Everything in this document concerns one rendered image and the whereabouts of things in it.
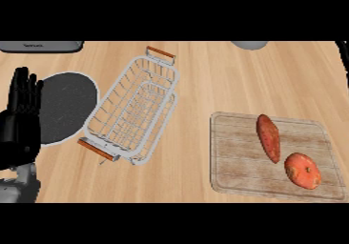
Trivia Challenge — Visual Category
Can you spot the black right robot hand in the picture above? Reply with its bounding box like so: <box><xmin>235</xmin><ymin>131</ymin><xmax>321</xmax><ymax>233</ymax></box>
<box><xmin>334</xmin><ymin>40</ymin><xmax>349</xmax><ymax>109</ymax></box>

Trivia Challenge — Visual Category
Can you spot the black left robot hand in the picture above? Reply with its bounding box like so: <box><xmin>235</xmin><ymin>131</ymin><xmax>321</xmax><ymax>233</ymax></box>
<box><xmin>0</xmin><ymin>66</ymin><xmax>44</xmax><ymax>172</ymax></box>

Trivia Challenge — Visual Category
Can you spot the long orange sweet potato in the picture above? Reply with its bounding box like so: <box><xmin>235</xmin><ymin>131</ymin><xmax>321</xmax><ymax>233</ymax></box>
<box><xmin>254</xmin><ymin>113</ymin><xmax>282</xmax><ymax>165</ymax></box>

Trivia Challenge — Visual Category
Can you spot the pale wooden cutting board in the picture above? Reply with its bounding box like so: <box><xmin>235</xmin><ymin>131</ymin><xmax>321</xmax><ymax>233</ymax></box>
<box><xmin>208</xmin><ymin>111</ymin><xmax>349</xmax><ymax>203</ymax></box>

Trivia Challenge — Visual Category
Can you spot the round orange sweet potato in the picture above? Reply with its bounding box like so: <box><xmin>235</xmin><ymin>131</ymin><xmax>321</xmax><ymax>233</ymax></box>
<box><xmin>282</xmin><ymin>152</ymin><xmax>322</xmax><ymax>191</ymax></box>

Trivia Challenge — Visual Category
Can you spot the dark grey round plate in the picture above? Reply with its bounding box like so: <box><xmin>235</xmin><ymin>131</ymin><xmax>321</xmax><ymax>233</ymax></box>
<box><xmin>38</xmin><ymin>71</ymin><xmax>102</xmax><ymax>147</ymax></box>

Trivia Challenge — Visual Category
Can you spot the grey round object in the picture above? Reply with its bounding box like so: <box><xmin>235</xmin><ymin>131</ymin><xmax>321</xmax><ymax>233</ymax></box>
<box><xmin>229</xmin><ymin>40</ymin><xmax>270</xmax><ymax>51</ymax></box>

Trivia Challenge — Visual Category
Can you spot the white wire tiered basket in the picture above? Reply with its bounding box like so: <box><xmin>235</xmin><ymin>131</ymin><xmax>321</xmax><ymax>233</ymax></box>
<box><xmin>75</xmin><ymin>45</ymin><xmax>182</xmax><ymax>167</ymax></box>

